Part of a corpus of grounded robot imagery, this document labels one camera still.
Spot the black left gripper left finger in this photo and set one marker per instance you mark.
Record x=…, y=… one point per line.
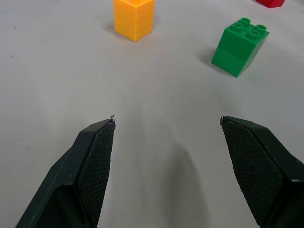
x=78, y=180

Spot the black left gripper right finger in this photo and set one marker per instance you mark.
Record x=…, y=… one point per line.
x=261, y=171

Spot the green toy brick stack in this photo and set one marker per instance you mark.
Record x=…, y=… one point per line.
x=238, y=51

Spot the red toy brick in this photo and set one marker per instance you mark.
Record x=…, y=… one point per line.
x=270, y=2

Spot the yellow toy brick stack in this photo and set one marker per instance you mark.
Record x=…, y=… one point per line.
x=134, y=19

